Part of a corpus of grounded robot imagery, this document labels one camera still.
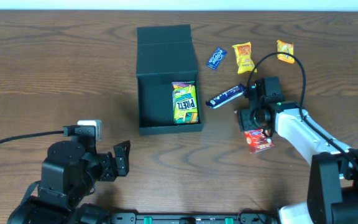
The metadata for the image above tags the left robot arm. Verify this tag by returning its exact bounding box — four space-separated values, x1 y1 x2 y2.
8 140 131 224

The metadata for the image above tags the red Hello Panda box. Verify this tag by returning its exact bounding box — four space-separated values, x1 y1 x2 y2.
244 129 274 154

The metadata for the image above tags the dark blue Oreo packet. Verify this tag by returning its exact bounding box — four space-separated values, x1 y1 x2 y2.
205 83 247 109

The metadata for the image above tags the small yellow orange snack packet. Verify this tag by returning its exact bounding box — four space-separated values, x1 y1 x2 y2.
277 40 295 63

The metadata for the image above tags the blue Eclipse mint tin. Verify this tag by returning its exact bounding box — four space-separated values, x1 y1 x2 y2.
206 47 227 70

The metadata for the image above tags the green Pretz snack box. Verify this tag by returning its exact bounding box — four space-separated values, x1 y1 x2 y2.
172 81 199 124

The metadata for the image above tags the black gift box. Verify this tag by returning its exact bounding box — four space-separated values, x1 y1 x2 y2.
136 24 203 136

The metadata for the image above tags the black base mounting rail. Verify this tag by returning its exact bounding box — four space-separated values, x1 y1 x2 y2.
109 211 280 224

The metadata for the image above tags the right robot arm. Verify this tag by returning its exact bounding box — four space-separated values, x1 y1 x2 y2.
238 85 358 223

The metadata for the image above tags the yellow sandwich cracker packet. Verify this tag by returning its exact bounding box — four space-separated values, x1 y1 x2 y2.
232 42 255 74

